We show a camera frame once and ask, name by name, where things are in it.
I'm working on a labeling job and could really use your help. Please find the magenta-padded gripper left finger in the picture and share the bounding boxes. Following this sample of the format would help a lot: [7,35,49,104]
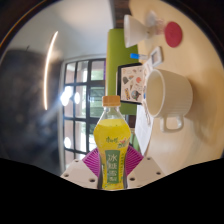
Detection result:
[60,148,101,190]

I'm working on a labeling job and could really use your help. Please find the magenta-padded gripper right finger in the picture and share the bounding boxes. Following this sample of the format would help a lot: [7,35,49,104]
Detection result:
[124,145,165,190]

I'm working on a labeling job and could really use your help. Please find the yellow drink bottle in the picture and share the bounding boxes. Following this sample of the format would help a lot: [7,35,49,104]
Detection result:
[93,95,132,191]

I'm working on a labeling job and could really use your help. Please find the hanging pendant lamps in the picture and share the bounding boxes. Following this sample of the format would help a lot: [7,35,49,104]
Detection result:
[59,85,82,107]

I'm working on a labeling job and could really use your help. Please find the white ribbed mug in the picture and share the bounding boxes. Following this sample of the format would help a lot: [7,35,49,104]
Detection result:
[145,68,194,134]

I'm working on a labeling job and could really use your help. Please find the long linear ceiling light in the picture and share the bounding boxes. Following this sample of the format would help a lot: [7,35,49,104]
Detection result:
[43,30,59,111]

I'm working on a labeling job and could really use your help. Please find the small flat electronic device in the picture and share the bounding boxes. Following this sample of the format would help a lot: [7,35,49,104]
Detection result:
[150,46,164,69]

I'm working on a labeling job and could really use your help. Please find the small blue-capped bottle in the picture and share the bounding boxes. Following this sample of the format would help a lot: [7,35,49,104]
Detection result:
[129,52,148,62]

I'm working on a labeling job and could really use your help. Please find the green booth backrest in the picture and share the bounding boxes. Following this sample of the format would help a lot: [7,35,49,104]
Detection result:
[105,28,138,116]

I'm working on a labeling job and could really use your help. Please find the flat round red coaster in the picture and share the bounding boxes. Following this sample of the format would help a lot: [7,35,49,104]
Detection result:
[164,21,184,48]

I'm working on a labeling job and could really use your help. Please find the white bowl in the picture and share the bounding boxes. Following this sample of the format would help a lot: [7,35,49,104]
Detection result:
[123,14,151,49]

